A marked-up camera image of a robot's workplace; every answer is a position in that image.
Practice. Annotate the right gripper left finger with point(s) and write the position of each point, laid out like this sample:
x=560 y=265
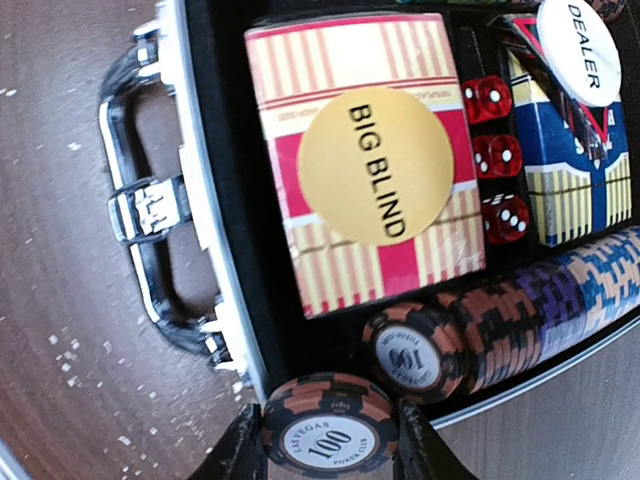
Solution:
x=239 y=454

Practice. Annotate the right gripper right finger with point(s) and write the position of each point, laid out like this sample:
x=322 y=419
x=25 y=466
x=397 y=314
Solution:
x=422 y=454

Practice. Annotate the black orange poker chip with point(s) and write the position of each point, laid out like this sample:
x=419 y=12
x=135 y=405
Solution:
x=329 y=424

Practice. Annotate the red translucent die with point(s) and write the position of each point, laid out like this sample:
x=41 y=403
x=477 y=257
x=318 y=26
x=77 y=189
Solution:
x=497 y=156
x=506 y=218
x=486 y=99

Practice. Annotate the aluminium poker case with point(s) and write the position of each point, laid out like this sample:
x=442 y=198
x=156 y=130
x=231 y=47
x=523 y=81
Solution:
x=259 y=326

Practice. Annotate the yellow big blind button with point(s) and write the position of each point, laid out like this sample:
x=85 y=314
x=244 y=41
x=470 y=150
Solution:
x=376 y=165

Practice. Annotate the red playing card box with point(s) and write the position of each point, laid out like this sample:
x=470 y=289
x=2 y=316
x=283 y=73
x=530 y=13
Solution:
x=297 y=69

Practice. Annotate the black orange chip stack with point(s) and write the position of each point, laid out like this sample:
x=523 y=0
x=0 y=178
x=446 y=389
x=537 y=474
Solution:
x=463 y=343

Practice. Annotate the purple chip stack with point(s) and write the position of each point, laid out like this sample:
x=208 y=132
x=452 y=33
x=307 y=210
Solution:
x=559 y=302

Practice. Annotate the blue orange chip stack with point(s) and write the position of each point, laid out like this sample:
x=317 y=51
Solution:
x=607 y=271

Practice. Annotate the blue playing card box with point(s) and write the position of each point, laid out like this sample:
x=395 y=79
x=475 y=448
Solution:
x=576 y=157

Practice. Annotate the white dealer button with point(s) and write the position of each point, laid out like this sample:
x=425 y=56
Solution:
x=580 y=51

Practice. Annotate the green chip stack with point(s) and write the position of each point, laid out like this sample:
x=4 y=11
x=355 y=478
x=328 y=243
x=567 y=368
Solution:
x=479 y=3

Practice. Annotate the black orange chip row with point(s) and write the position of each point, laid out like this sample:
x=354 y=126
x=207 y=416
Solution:
x=608 y=10

